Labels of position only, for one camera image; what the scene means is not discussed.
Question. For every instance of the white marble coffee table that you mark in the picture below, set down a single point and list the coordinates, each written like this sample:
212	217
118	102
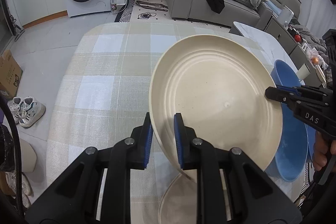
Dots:
264	46

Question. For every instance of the white sneaker pair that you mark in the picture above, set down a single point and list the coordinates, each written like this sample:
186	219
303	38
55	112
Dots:
26	111

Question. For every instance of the large blue bowl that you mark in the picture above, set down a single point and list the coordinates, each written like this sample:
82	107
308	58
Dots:
291	154

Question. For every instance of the tan plate bottom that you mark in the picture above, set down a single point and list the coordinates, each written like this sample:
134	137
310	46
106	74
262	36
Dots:
179	202

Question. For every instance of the cardboard box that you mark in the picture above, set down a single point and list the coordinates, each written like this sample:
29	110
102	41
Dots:
10	75

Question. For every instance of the person's right hand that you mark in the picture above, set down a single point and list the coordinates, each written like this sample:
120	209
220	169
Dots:
320	150

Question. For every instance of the white cup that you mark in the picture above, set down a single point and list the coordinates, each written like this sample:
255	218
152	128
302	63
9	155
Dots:
303	72

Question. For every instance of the white kettle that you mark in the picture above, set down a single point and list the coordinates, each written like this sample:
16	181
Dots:
285	16

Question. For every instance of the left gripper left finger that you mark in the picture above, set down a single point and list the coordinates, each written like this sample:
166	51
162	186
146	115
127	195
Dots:
140	152

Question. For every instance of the cream plate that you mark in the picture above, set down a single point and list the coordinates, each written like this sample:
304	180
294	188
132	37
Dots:
217	84

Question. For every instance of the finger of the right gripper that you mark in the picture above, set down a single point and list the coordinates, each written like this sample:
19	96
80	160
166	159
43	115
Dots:
294	90
293	102

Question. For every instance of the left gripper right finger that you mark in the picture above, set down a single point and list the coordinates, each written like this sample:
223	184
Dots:
184	143

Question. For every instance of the patterned play mat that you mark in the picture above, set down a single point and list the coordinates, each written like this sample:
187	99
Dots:
147	3

